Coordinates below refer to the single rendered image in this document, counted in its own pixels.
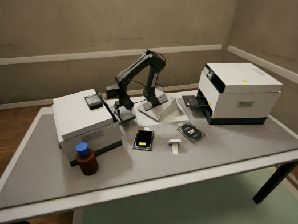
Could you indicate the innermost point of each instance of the brown bottle with blue cap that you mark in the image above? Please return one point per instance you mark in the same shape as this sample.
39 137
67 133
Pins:
87 162

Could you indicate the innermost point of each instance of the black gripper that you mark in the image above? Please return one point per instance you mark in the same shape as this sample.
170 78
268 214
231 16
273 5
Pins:
116 106

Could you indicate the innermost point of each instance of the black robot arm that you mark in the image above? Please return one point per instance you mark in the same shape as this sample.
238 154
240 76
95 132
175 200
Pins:
119 89

